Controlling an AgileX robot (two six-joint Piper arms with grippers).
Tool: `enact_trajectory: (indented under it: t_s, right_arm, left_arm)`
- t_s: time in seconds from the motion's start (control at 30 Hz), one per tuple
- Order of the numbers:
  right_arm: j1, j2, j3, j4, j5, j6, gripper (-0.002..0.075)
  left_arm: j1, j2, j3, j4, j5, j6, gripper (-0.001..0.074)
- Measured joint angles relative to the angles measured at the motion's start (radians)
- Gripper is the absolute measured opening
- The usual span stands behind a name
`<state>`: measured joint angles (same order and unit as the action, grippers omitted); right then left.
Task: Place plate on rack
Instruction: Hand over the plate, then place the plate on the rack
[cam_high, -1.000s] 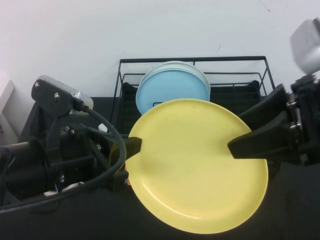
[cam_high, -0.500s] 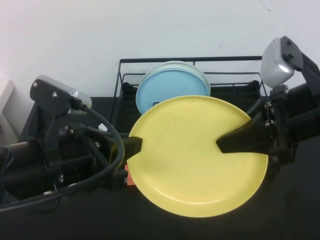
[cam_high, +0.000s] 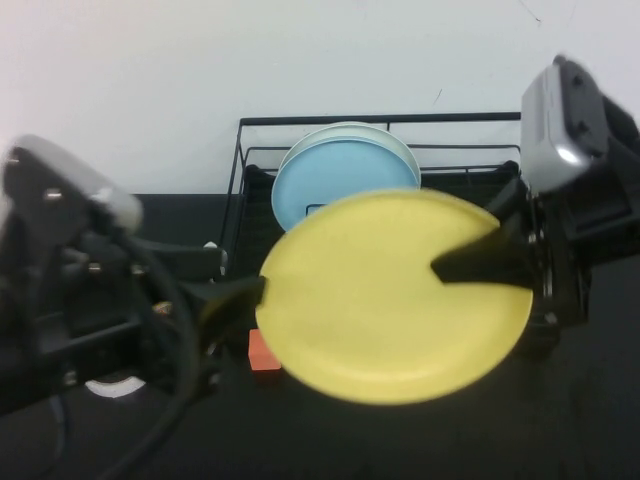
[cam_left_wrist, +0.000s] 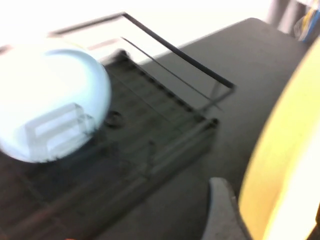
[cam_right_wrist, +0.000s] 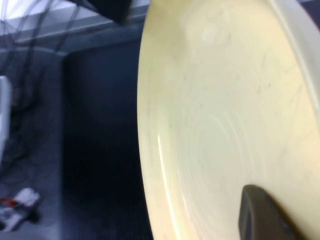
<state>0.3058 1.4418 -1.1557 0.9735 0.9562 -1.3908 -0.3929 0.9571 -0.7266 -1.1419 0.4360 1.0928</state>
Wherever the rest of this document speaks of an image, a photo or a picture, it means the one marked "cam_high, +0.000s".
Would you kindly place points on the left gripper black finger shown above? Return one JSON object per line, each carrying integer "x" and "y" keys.
{"x": 230, "y": 300}
{"x": 190, "y": 262}

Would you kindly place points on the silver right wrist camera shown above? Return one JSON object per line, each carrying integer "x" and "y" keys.
{"x": 545, "y": 130}

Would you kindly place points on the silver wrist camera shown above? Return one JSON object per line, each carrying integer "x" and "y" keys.
{"x": 545, "y": 130}
{"x": 100, "y": 195}

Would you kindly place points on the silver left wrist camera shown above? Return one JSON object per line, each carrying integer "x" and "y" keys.
{"x": 100, "y": 195}

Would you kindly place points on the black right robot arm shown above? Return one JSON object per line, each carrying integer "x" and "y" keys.
{"x": 620, "y": 200}

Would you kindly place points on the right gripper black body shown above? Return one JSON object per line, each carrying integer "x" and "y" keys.
{"x": 560, "y": 280}

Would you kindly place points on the yellow round plate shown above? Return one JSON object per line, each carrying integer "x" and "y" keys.
{"x": 360, "y": 310}

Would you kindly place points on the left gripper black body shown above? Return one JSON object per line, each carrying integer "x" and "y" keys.
{"x": 110, "y": 325}

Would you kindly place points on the white round plate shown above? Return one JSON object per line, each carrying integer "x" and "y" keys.
{"x": 350, "y": 130}

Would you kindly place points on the light blue round plate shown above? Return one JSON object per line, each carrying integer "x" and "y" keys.
{"x": 340, "y": 170}

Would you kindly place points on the orange cube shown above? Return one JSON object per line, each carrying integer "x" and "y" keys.
{"x": 260, "y": 357}

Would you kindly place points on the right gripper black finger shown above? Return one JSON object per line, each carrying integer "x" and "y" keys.
{"x": 495, "y": 260}
{"x": 512, "y": 202}

